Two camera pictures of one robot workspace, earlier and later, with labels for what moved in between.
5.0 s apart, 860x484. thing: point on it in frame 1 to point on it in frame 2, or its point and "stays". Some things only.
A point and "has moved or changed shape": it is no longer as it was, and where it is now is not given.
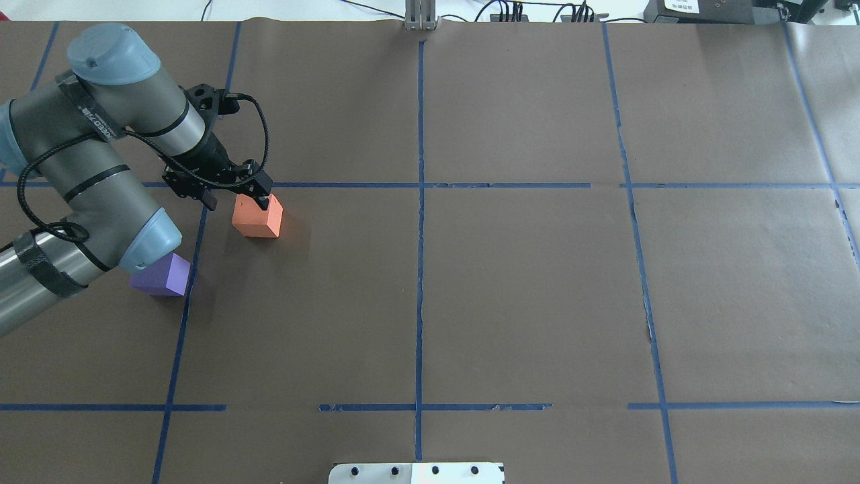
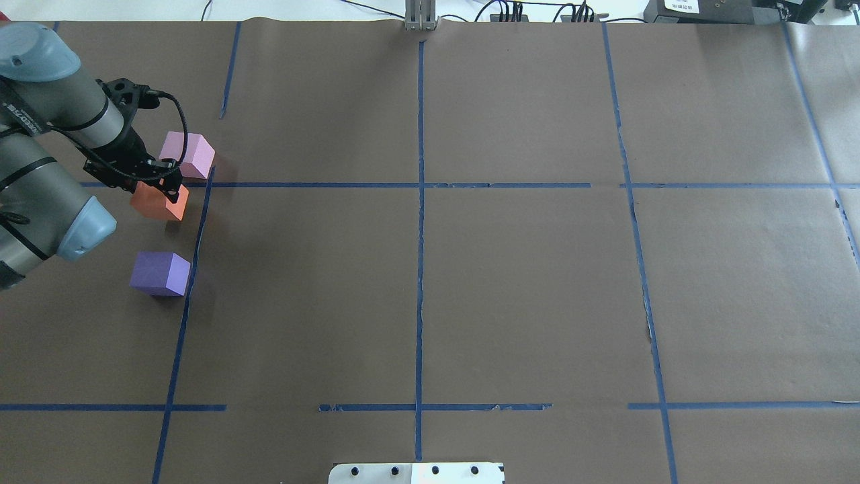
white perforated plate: [418, 473] stays
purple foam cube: [166, 278] stays
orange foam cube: [252, 222] has moved or changed shape
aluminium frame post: [420, 15] stays
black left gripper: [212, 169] to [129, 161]
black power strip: [496, 18] stays
